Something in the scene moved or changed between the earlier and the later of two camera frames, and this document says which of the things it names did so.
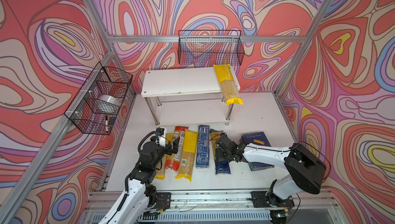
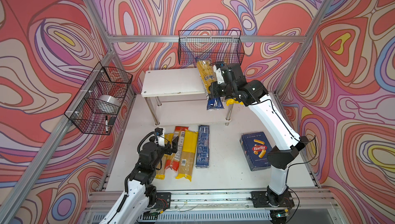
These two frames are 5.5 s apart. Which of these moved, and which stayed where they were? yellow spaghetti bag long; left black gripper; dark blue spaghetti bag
Moved: dark blue spaghetti bag
Stayed: left black gripper; yellow spaghetti bag long
